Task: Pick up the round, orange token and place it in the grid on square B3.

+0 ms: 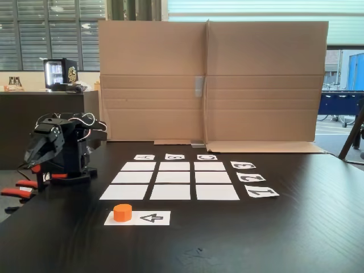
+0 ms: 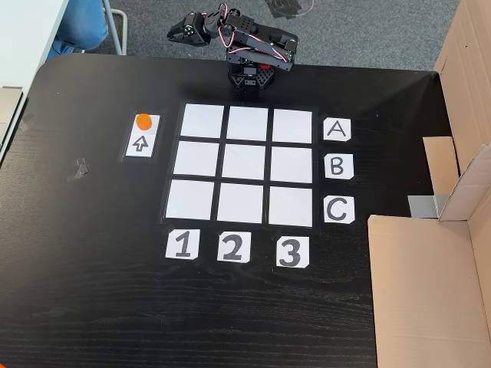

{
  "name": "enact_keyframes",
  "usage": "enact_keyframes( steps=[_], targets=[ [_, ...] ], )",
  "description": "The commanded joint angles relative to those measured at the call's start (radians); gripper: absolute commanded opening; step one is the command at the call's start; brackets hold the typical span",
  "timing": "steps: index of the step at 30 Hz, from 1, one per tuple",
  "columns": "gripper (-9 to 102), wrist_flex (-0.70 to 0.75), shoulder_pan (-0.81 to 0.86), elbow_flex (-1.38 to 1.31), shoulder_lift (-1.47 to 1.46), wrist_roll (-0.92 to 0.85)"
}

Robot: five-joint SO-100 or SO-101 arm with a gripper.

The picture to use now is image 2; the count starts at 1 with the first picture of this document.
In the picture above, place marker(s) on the round orange token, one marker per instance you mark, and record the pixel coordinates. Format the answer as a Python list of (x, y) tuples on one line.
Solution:
[(144, 120)]

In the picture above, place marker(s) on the white nine-square grid sheet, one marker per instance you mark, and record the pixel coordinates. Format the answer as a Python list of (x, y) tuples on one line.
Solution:
[(243, 163)]

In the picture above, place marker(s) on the person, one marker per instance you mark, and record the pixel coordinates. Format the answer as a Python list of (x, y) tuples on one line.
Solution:
[(80, 27)]

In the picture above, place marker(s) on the paper sheet with arrow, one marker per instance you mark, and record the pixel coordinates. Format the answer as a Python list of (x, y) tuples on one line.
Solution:
[(134, 151)]

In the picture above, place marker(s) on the white desk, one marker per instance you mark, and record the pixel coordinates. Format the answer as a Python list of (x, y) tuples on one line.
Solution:
[(23, 38)]

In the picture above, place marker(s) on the crumpled clear tape piece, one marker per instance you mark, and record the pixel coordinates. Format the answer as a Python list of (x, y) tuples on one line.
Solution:
[(80, 168)]

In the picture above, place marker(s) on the paper sheet letter A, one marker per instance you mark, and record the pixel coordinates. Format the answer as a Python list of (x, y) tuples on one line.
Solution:
[(337, 129)]

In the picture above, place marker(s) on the paper sheet letter B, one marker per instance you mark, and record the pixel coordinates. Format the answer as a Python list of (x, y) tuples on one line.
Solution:
[(338, 166)]

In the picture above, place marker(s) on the paper sheet number 1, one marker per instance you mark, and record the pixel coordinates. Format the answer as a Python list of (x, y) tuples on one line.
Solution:
[(182, 244)]

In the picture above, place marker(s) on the paper sheet number 2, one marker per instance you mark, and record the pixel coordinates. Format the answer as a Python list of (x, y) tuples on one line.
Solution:
[(234, 247)]

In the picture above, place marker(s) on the paper sheet letter C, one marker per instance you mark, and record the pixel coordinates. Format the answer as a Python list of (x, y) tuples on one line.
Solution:
[(338, 209)]

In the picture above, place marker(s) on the paper sheet number 3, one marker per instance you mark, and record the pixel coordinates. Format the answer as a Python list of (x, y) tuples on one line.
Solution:
[(292, 252)]

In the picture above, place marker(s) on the brown cardboard box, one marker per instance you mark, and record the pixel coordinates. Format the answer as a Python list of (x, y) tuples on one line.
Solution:
[(422, 287)]

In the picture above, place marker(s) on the grey metal chair frame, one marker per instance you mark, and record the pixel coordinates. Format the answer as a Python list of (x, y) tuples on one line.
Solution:
[(123, 34)]

